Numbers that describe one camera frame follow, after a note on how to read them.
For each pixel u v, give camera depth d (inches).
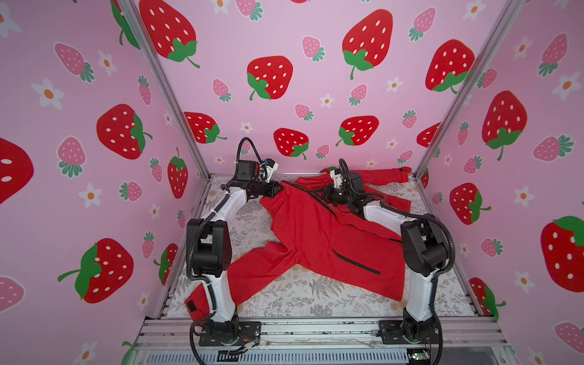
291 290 33.0
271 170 33.3
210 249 20.2
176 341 28.4
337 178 34.7
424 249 20.8
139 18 27.7
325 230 36.9
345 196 31.7
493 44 29.6
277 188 33.7
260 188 32.2
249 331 29.0
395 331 27.0
